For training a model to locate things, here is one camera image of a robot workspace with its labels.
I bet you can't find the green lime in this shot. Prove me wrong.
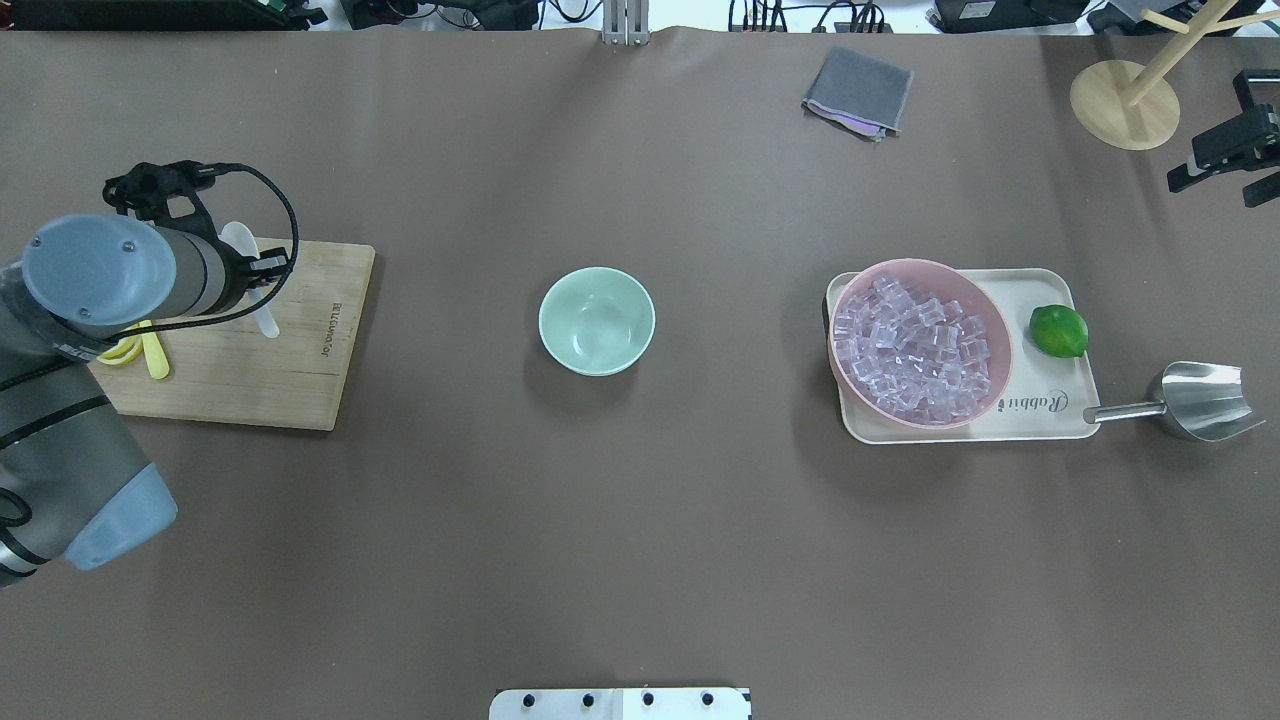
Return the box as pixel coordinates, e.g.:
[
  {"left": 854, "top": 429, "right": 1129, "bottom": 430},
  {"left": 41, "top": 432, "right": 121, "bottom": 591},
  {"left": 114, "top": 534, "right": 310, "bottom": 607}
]
[{"left": 1028, "top": 304, "right": 1091, "bottom": 359}]

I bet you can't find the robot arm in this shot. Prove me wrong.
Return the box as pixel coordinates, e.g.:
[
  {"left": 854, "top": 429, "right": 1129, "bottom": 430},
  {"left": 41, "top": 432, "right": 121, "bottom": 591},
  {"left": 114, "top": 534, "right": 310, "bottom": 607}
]
[{"left": 1, "top": 214, "right": 297, "bottom": 587}]

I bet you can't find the grey folded cloth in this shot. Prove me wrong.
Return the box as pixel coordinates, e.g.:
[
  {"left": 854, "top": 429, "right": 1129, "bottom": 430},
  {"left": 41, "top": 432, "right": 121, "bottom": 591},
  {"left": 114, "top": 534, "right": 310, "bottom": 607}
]
[{"left": 801, "top": 47, "right": 915, "bottom": 142}]

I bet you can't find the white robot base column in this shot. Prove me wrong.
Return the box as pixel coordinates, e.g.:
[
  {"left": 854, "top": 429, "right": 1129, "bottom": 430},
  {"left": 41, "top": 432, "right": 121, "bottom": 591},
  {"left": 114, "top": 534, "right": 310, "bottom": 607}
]
[{"left": 488, "top": 685, "right": 753, "bottom": 719}]

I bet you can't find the pink bowl of ice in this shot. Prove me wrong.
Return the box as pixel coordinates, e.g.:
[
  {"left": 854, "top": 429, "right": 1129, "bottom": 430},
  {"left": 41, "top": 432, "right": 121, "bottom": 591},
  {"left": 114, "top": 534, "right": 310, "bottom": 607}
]
[{"left": 827, "top": 258, "right": 1012, "bottom": 430}]

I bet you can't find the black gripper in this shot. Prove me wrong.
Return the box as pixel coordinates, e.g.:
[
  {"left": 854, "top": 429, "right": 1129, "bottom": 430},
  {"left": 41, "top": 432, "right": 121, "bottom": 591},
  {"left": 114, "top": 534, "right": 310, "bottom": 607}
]
[{"left": 236, "top": 249, "right": 294, "bottom": 301}]

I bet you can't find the metal ice scoop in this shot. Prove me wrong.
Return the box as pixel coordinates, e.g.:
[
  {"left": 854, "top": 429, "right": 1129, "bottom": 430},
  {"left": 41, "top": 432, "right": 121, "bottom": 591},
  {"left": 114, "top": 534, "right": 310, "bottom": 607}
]
[{"left": 1083, "top": 360, "right": 1266, "bottom": 442}]

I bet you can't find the bamboo cutting board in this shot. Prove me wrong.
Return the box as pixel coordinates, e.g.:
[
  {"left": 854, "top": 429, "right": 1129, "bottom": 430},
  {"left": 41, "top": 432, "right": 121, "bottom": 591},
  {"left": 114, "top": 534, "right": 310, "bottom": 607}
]
[{"left": 90, "top": 241, "right": 376, "bottom": 430}]

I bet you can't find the lemon slice upper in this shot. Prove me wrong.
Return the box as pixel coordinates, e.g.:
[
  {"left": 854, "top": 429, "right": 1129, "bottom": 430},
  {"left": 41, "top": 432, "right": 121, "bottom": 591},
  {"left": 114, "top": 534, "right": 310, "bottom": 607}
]
[{"left": 97, "top": 336, "right": 145, "bottom": 366}]

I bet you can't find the cream serving tray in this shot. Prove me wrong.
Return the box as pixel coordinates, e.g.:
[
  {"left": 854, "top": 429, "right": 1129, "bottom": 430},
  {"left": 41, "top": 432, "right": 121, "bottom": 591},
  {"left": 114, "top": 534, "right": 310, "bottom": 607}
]
[{"left": 836, "top": 268, "right": 1100, "bottom": 445}]

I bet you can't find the wooden mug tree stand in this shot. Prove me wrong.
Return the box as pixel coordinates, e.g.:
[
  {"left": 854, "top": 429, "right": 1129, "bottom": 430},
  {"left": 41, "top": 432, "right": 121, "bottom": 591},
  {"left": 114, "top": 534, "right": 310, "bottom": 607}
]
[{"left": 1069, "top": 1, "right": 1279, "bottom": 151}]

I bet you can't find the green bowl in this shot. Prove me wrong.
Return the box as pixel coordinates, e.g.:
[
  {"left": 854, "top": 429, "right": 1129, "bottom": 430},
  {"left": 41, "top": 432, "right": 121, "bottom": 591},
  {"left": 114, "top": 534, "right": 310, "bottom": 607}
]
[{"left": 538, "top": 266, "right": 657, "bottom": 377}]

